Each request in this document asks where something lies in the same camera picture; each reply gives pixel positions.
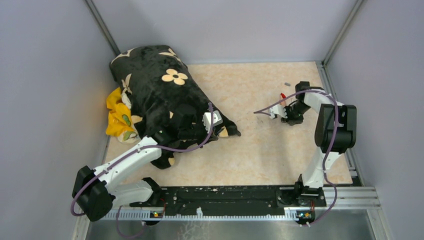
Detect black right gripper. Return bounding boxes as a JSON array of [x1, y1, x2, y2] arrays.
[[279, 103, 312, 127]]

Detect orange pen red cap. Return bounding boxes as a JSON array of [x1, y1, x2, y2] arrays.
[[279, 93, 287, 107]]

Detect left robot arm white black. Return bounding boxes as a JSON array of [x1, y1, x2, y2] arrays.
[[70, 103, 223, 222]]

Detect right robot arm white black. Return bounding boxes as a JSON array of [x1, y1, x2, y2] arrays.
[[281, 81, 357, 206]]

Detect black floral plush blanket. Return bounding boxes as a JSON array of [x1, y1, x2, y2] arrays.
[[109, 45, 241, 170]]

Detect yellow cloth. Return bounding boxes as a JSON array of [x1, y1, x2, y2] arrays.
[[105, 87, 143, 144]]

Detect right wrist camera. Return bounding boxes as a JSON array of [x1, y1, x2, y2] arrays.
[[268, 105, 287, 119]]

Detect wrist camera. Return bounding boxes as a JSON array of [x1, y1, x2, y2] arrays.
[[202, 110, 223, 130], [268, 105, 287, 119]]

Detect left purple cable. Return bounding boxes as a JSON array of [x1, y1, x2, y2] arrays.
[[70, 102, 215, 239]]

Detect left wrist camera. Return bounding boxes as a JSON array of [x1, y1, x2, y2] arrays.
[[202, 110, 223, 130]]

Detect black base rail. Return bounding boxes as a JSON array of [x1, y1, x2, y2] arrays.
[[130, 185, 327, 217]]

